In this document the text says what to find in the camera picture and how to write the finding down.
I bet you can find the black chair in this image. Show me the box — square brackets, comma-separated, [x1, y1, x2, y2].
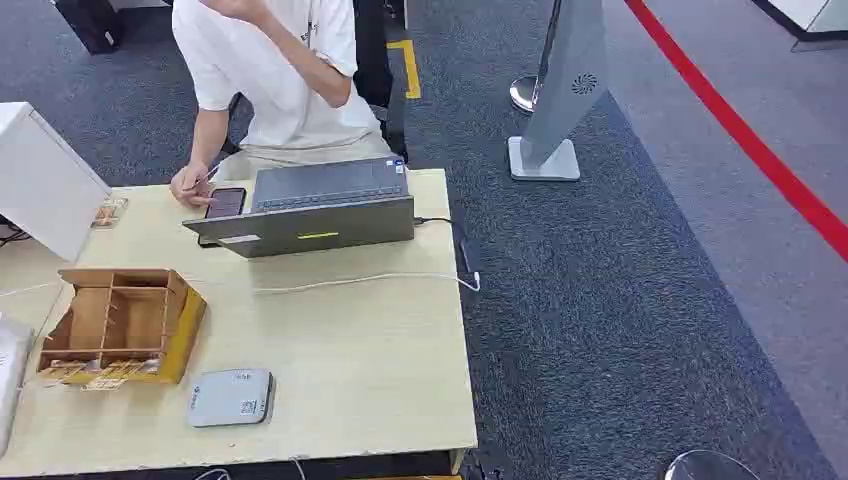
[352, 0, 409, 164]

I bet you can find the grey laptop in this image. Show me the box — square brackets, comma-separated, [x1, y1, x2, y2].
[182, 156, 417, 260]

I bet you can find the black laptop cable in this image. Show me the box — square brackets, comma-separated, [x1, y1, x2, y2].
[413, 215, 483, 274]

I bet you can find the white cable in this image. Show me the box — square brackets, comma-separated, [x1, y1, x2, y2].
[252, 270, 482, 296]

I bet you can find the chrome stanchion base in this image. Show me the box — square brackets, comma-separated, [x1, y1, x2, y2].
[508, 74, 541, 115]

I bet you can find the chrome round base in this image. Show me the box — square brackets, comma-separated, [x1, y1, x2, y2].
[664, 449, 762, 480]

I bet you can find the grey kiosk stand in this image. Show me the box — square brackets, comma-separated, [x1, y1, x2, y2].
[507, 0, 609, 183]

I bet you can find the white pen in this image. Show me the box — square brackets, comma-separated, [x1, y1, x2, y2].
[192, 161, 225, 189]

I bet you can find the black cabinet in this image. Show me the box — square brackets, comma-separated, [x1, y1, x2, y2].
[51, 0, 125, 56]

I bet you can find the person's hand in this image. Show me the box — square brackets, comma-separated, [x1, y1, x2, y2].
[169, 160, 217, 209]

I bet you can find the red floor tape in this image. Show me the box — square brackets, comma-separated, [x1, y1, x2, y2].
[623, 0, 848, 264]

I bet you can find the black smartphone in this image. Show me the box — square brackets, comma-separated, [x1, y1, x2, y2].
[203, 187, 248, 221]

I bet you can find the grey card reader device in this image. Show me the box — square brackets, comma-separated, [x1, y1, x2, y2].
[186, 368, 276, 429]

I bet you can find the person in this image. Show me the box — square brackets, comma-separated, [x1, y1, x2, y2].
[169, 0, 396, 209]

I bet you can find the wooden compartment box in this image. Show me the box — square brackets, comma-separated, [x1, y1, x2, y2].
[36, 267, 208, 387]

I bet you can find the white computer case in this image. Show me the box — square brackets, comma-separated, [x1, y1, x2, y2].
[0, 101, 113, 264]

